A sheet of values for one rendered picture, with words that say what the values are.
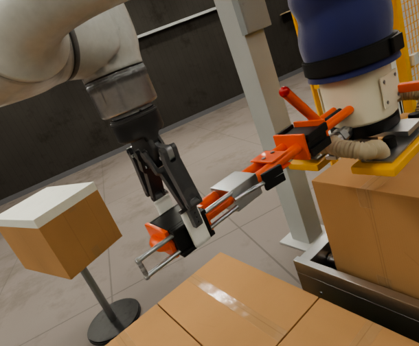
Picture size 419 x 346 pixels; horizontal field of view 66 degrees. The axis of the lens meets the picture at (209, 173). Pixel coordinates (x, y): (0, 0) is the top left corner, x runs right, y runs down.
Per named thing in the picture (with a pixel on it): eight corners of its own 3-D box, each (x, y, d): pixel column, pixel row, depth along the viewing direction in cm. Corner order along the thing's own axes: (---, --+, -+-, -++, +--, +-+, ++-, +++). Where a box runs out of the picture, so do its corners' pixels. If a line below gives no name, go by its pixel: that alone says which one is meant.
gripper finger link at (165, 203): (154, 202, 56) (153, 202, 57) (170, 235, 59) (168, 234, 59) (169, 194, 58) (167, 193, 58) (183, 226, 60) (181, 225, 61)
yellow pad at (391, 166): (412, 117, 94) (409, 101, 92) (453, 114, 86) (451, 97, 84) (351, 174, 77) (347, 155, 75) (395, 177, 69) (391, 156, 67)
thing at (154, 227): (191, 221, 62) (180, 198, 60) (214, 228, 56) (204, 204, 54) (155, 247, 58) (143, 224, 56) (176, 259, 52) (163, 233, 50)
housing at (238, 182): (240, 189, 67) (233, 170, 66) (264, 193, 62) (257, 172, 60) (216, 207, 64) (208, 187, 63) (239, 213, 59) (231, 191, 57)
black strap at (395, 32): (334, 58, 96) (331, 44, 95) (421, 37, 78) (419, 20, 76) (288, 85, 85) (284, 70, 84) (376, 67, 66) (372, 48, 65)
